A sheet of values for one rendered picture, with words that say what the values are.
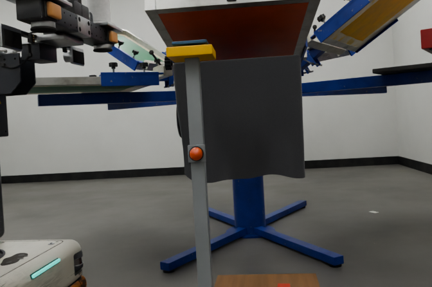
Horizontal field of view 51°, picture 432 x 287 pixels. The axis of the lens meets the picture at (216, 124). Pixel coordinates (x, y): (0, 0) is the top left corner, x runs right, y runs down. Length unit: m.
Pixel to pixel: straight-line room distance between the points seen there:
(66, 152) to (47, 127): 0.45
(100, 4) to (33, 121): 5.16
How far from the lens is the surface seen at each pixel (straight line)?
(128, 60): 3.16
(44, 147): 6.87
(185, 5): 1.55
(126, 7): 6.62
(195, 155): 1.26
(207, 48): 1.26
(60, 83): 2.29
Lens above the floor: 0.74
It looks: 1 degrees down
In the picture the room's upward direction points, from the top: 3 degrees counter-clockwise
